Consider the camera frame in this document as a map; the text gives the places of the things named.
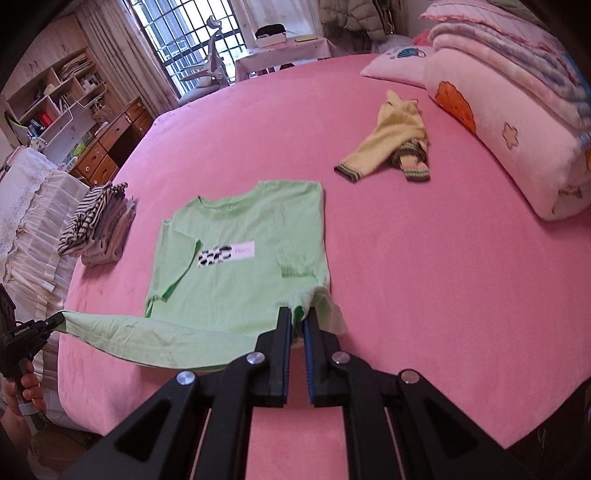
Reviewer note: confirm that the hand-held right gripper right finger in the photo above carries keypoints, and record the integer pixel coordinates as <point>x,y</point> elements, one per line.
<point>309,364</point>

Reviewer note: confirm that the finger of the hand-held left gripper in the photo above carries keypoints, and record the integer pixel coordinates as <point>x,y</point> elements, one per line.
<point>55,323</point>

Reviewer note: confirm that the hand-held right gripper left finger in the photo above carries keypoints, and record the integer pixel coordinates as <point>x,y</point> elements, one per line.
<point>286,360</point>

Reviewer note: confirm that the green t-shirt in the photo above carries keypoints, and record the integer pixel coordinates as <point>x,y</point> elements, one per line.
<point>240,295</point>

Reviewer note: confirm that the folded grey clothes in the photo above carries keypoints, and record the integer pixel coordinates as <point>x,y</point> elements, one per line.
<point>111,240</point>

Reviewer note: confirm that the person's left hand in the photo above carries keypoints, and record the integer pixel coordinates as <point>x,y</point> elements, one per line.
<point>30,392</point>

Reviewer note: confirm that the white lace furniture cover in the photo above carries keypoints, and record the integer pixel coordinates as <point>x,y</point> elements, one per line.
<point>32,217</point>

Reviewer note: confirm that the folded striped shirt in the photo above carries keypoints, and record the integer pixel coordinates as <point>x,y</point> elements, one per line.
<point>87,217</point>

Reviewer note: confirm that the pink bed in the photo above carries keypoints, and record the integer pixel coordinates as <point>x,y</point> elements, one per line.
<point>415,277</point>

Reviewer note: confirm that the wooden desk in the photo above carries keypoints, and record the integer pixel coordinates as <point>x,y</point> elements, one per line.
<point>111,143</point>

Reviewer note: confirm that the white shelf unit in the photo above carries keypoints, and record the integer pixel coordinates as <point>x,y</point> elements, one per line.
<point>60,97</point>

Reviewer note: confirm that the yellow knit sweater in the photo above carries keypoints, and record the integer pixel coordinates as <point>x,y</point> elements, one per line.
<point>392,134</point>

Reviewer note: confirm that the cream curtain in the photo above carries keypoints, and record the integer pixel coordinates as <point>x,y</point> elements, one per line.
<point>115,50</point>

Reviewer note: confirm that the white office chair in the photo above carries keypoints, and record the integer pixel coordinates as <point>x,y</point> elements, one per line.
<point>207,78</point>

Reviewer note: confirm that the rolled cartoon print blanket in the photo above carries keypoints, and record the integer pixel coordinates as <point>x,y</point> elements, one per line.
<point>512,143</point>

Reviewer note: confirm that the small table with tablecloth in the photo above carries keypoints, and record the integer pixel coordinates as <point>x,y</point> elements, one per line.
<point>286,55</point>

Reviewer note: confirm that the white pink printed pillow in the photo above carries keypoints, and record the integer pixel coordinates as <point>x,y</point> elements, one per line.
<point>397,64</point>

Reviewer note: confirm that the barred window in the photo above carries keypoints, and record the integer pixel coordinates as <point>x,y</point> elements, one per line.
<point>184,37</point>

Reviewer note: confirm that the flat yellow pad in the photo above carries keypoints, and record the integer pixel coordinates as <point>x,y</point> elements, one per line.
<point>305,39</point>

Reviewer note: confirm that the white box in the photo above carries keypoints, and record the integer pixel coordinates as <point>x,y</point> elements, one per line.
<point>272,38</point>

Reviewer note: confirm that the small pink cloth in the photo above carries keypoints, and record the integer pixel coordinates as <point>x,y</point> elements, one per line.
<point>422,38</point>

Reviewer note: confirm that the beige puffer jacket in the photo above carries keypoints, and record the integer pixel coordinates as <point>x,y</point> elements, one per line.
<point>351,18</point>

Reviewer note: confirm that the stack of folded pink quilts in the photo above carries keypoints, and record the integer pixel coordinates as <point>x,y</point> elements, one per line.
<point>498,50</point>

